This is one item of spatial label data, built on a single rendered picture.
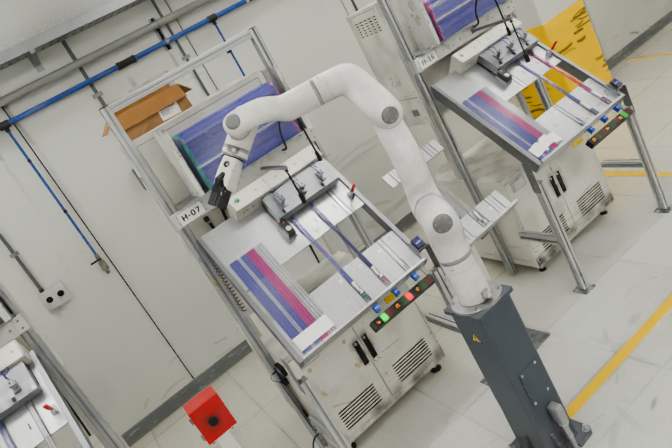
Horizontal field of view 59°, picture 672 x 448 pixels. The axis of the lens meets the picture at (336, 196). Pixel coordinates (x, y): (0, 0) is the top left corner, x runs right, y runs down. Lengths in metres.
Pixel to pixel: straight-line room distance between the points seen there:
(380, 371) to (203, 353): 1.73
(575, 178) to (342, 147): 1.78
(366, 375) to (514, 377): 0.87
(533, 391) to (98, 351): 2.79
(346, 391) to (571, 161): 1.79
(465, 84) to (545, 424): 1.72
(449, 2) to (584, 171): 1.24
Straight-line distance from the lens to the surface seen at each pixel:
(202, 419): 2.44
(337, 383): 2.84
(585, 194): 3.69
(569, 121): 3.21
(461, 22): 3.32
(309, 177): 2.68
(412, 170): 1.92
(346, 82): 1.84
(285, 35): 4.45
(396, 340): 2.94
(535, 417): 2.38
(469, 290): 2.10
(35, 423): 2.54
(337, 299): 2.46
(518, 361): 2.26
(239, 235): 2.61
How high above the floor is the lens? 1.81
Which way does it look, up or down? 16 degrees down
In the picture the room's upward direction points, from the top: 29 degrees counter-clockwise
